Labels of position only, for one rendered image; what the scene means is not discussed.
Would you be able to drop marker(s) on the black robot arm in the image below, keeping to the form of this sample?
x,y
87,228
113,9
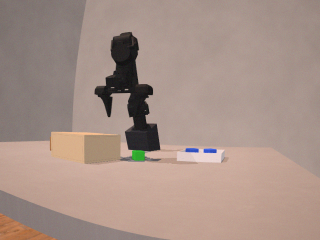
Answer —
x,y
124,52

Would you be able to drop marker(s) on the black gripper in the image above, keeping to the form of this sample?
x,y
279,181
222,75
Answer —
x,y
142,90

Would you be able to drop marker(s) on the green block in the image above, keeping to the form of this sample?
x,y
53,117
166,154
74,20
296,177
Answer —
x,y
138,155

